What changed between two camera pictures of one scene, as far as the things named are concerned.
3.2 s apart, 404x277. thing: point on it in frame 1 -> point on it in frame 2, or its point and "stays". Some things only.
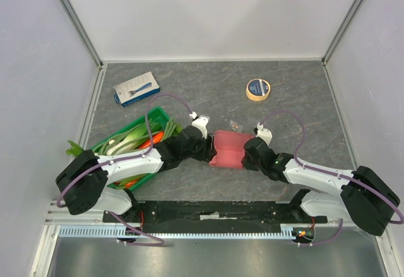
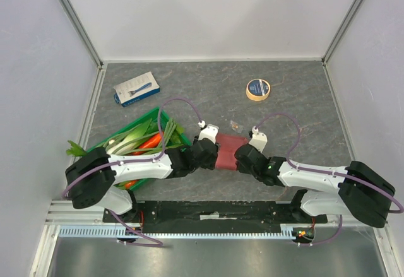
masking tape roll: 257,89 stays
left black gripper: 207,153 -> 210,163
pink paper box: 229,146 stays
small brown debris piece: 235,126 stays
